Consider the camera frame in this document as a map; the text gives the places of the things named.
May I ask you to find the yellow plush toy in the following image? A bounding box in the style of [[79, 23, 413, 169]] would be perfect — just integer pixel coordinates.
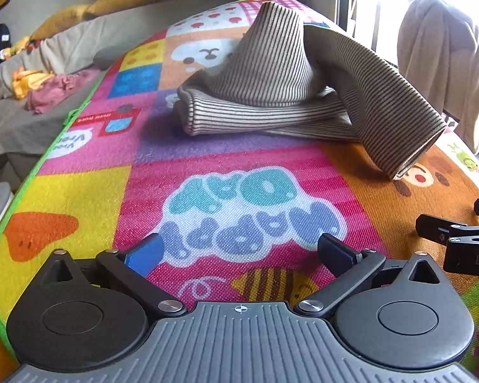
[[0, 36, 33, 58]]

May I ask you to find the pink cloth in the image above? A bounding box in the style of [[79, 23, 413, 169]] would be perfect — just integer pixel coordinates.
[[24, 68, 102, 116]]

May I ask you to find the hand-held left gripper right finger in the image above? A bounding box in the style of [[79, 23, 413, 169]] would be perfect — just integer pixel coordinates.
[[295, 233, 440, 320]]

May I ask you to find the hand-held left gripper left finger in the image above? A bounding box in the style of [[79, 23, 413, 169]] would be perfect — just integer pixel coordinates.
[[43, 233, 187, 320]]

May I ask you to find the beige garment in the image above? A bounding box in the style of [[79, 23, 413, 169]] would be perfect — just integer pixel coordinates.
[[397, 0, 479, 156]]

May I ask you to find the large yellow pillow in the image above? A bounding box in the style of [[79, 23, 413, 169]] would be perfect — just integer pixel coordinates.
[[84, 0, 164, 19]]

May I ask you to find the beige black striped shirt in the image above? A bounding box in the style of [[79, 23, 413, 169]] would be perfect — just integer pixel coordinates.
[[173, 1, 448, 181]]

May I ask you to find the colourful printed play mat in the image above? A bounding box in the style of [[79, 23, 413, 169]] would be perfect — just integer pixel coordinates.
[[0, 0, 479, 383]]

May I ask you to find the small yellow pillow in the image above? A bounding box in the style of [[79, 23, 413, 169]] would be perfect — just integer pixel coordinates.
[[30, 4, 92, 41]]

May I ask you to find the yellow cloth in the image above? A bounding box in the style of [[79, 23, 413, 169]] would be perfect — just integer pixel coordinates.
[[12, 69, 57, 100]]

